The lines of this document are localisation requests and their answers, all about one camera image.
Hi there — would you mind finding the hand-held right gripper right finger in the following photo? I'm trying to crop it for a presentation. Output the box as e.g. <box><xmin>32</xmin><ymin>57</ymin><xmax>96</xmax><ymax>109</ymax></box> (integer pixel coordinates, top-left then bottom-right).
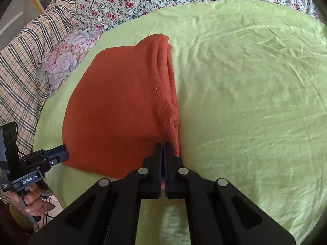
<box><xmin>163</xmin><ymin>142</ymin><xmax>297</xmax><ymax>245</ymax></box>

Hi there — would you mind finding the orange knit sweater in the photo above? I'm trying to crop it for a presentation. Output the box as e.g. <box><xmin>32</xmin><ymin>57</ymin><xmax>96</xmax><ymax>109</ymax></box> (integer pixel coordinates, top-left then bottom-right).
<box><xmin>62</xmin><ymin>34</ymin><xmax>182</xmax><ymax>180</ymax></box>

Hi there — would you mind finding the purple floral pillow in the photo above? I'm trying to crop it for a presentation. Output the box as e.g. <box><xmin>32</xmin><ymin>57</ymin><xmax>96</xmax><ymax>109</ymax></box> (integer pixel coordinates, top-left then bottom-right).
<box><xmin>38</xmin><ymin>22</ymin><xmax>103</xmax><ymax>97</ymax></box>

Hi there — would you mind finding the light green bed sheet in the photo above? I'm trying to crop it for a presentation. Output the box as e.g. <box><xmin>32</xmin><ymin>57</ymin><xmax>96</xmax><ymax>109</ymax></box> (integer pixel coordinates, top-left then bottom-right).
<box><xmin>33</xmin><ymin>0</ymin><xmax>327</xmax><ymax>245</ymax></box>

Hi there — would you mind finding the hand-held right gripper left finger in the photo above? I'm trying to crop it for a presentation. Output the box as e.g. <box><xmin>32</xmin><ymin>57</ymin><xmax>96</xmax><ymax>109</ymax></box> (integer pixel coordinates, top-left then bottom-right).
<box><xmin>28</xmin><ymin>143</ymin><xmax>163</xmax><ymax>245</ymax></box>

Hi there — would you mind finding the person's left hand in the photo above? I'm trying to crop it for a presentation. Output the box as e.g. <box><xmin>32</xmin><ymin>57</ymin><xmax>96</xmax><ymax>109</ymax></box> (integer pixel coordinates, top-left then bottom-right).
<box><xmin>11</xmin><ymin>184</ymin><xmax>56</xmax><ymax>217</ymax></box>

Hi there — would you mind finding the dark red cloth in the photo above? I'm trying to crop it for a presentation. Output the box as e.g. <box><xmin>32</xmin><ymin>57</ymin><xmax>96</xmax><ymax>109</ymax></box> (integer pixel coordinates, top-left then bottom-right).
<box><xmin>0</xmin><ymin>204</ymin><xmax>28</xmax><ymax>245</ymax></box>

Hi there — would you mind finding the plaid blanket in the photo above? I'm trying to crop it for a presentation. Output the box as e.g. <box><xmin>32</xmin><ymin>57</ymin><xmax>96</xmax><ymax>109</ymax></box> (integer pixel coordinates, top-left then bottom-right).
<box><xmin>0</xmin><ymin>0</ymin><xmax>82</xmax><ymax>202</ymax></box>

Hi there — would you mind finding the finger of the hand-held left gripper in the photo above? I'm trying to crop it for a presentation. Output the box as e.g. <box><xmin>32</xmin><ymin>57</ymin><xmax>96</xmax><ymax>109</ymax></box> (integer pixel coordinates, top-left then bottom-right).
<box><xmin>42</xmin><ymin>145</ymin><xmax>69</xmax><ymax>164</ymax></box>

